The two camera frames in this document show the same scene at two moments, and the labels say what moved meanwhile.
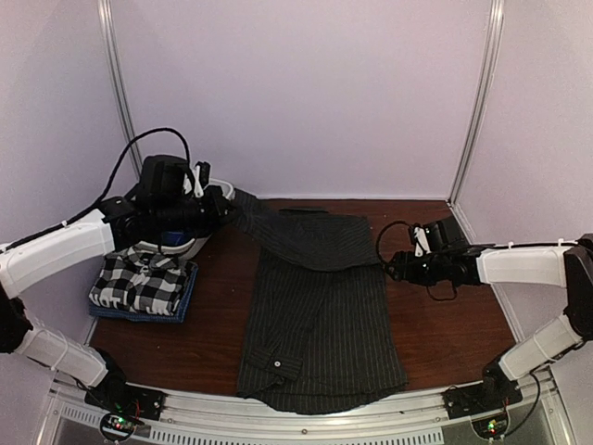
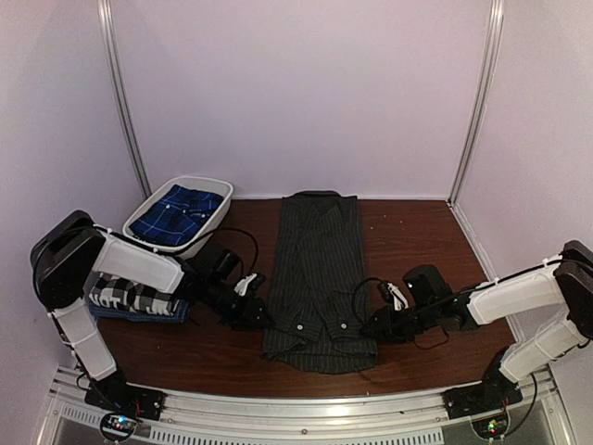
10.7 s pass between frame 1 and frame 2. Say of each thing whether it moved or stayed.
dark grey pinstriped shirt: moved
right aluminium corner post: stayed
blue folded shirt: stayed
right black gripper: moved
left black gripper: moved
